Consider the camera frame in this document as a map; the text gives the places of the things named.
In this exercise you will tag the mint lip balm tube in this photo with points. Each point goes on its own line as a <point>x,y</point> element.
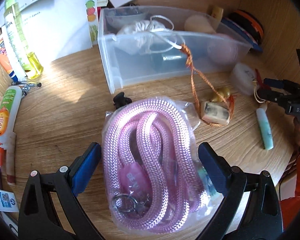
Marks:
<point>265,129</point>

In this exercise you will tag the black orange round case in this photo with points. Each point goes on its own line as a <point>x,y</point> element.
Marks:
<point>249,23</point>

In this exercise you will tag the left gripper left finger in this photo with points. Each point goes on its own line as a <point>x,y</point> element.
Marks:
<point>38,217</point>

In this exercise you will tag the small white round container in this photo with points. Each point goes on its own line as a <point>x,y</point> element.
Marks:
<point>242,78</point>

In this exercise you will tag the stone seal with orange cord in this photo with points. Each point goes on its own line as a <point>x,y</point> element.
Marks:
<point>218,113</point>

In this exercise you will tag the white printer cartridge box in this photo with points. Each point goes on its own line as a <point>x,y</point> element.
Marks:
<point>8,202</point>

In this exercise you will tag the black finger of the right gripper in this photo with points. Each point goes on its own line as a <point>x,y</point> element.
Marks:
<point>288,86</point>
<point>286,101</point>

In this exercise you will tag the white folded paper sheet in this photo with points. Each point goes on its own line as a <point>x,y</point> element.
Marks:
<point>55,28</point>

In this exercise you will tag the black hair claw clip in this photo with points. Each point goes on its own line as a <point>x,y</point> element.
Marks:
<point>120,100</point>

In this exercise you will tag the white drawstring pouch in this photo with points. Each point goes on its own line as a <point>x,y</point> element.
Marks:
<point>152,36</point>

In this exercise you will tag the cream candle cup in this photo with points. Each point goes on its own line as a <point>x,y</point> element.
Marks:
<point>199,24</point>

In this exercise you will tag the clear plastic storage bin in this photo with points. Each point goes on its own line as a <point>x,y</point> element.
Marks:
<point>123,70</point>

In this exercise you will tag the yellow small bottle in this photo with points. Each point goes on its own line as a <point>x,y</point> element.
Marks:
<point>217,15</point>

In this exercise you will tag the person's right hand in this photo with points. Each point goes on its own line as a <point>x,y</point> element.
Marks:
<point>296,131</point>

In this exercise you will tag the orange sunscreen tube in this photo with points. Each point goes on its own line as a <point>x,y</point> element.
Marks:
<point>4,61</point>

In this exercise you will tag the blue pencil pouch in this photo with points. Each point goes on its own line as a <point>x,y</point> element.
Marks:
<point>234,26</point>

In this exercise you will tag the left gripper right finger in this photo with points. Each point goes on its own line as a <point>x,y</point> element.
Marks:
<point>262,217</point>

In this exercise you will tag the orange label white tube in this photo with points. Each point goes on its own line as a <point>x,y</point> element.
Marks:
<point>8,112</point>

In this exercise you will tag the fruit sticker sheet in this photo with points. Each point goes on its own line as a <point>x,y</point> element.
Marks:
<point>92,17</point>

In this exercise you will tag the red velvet pouch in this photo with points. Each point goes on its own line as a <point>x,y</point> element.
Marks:
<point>258,80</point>

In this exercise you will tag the yellow spray bottle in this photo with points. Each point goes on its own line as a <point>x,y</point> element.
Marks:
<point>26,57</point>

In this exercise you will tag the metal pen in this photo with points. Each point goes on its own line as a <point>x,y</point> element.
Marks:
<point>26,86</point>

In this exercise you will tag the white ceramic bowl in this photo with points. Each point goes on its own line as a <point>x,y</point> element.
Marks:
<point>118,17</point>

